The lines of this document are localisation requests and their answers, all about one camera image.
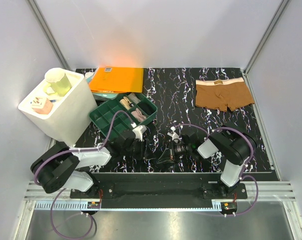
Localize yellow green cup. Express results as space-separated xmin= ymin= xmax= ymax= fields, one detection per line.
xmin=43 ymin=67 xmax=72 ymax=97

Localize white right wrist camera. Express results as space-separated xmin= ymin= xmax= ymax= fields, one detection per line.
xmin=167 ymin=126 xmax=181 ymax=143

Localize aluminium front rail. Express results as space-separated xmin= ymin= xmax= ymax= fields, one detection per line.
xmin=24 ymin=181 xmax=295 ymax=212

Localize grey rolled sock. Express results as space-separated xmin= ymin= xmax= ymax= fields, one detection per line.
xmin=127 ymin=92 xmax=141 ymax=104

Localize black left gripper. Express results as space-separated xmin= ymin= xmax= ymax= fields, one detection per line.
xmin=122 ymin=137 xmax=155 ymax=161

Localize beige rolled sock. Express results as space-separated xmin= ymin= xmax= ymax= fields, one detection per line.
xmin=120 ymin=96 xmax=135 ymax=110

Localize brown boxer briefs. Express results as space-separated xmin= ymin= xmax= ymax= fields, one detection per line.
xmin=195 ymin=77 xmax=254 ymax=112

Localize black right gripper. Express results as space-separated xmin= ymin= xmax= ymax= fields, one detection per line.
xmin=157 ymin=139 xmax=192 ymax=165

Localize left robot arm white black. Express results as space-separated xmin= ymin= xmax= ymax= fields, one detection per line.
xmin=30 ymin=125 xmax=146 ymax=198

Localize pink rolled sock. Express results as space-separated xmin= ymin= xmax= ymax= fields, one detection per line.
xmin=131 ymin=108 xmax=147 ymax=123

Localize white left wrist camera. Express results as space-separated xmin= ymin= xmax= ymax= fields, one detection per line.
xmin=132 ymin=125 xmax=146 ymax=142

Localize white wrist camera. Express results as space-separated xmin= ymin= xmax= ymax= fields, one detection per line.
xmin=132 ymin=125 xmax=146 ymax=142
xmin=167 ymin=126 xmax=181 ymax=143

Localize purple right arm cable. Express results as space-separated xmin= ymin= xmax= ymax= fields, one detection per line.
xmin=173 ymin=123 xmax=259 ymax=217

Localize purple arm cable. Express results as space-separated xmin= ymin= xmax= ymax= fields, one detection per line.
xmin=173 ymin=123 xmax=259 ymax=217
xmin=34 ymin=110 xmax=137 ymax=238

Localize orange and teal folders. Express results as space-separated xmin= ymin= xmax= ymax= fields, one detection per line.
xmin=85 ymin=66 xmax=144 ymax=101

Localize pink box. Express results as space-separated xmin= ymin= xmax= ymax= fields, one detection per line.
xmin=31 ymin=97 xmax=53 ymax=115

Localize black underwear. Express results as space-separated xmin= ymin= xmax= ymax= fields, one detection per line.
xmin=156 ymin=145 xmax=176 ymax=165

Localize green divided organizer tray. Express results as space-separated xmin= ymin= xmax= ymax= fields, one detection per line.
xmin=89 ymin=93 xmax=157 ymax=141

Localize white storage bin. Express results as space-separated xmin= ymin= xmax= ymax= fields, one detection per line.
xmin=18 ymin=70 xmax=97 ymax=147

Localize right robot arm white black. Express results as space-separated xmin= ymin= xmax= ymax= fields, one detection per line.
xmin=167 ymin=123 xmax=257 ymax=200

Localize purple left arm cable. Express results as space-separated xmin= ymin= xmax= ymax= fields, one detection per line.
xmin=34 ymin=110 xmax=137 ymax=238

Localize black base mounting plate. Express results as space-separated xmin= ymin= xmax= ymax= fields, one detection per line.
xmin=38 ymin=171 xmax=279 ymax=210

